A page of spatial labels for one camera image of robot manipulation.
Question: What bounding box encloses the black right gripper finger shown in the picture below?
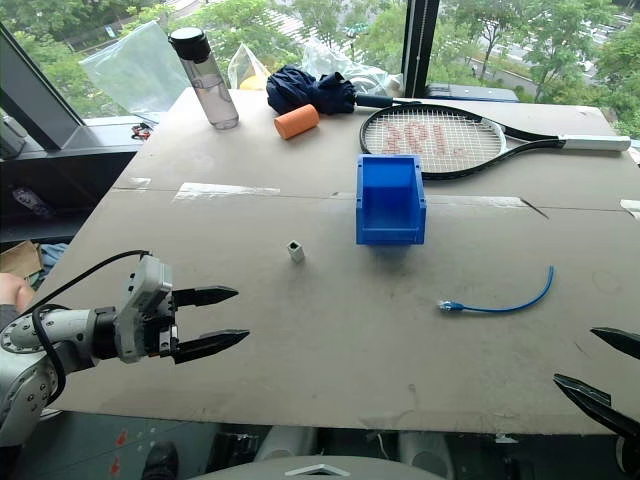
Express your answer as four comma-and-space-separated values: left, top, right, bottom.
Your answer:
552, 373, 640, 442
590, 327, 640, 360

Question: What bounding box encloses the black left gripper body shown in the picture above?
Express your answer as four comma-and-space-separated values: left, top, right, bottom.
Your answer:
147, 291, 180, 359

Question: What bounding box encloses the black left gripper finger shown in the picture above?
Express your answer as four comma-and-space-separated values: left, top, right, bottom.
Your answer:
172, 285, 240, 309
172, 329, 251, 365

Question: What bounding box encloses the bystander bare hand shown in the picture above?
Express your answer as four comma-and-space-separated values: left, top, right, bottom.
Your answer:
0, 272, 36, 313

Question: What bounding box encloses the long clear tape strip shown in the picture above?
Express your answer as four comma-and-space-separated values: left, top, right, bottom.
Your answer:
171, 181, 282, 204

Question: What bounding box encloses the white rounded shape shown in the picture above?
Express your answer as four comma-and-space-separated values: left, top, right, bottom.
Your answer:
253, 426, 317, 462
398, 431, 455, 477

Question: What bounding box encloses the black shoe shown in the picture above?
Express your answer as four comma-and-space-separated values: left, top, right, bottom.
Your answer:
141, 440, 180, 480

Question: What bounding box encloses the short clear tape strip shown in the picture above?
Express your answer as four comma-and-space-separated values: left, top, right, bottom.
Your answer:
114, 175, 153, 192

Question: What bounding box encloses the blue cloth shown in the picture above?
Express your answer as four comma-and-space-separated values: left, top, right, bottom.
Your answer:
38, 242, 70, 277

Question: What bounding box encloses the brown cardboard box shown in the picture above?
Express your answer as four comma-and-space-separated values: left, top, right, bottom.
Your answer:
0, 239, 46, 282

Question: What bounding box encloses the silver robot torso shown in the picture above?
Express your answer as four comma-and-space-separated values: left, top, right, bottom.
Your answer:
188, 454, 452, 480

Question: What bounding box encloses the orange foam cylinder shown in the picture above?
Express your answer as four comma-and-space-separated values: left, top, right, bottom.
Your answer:
272, 103, 321, 142

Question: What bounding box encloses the blue plastic storage bin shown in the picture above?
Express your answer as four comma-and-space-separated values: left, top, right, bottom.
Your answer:
354, 153, 428, 247

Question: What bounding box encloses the clear bottle with black cap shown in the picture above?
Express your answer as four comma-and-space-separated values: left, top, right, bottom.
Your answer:
167, 27, 241, 132

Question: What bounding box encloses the black and white tennis racket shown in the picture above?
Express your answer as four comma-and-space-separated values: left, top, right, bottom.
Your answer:
358, 101, 633, 182

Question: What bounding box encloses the navy folded umbrella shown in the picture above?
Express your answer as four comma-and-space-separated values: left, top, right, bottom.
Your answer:
265, 64, 397, 117

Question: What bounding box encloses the clear bag with yellow item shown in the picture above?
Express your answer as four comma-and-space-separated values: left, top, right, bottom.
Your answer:
227, 42, 274, 92

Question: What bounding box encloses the large clear plastic bag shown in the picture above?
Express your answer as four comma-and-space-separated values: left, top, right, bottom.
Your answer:
79, 20, 194, 119

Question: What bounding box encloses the crumpled clear plastic bag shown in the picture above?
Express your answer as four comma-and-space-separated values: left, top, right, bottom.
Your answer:
298, 38, 405, 99

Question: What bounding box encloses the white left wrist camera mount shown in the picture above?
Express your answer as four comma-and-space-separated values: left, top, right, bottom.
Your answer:
113, 254, 176, 364

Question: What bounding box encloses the blue Ethernet cable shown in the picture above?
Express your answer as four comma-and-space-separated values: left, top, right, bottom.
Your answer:
437, 265, 556, 316

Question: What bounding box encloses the grey slanted window frame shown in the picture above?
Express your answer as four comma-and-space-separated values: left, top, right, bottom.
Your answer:
0, 21, 87, 152

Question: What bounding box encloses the black window frame post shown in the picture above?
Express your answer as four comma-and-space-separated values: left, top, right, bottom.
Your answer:
401, 0, 442, 99

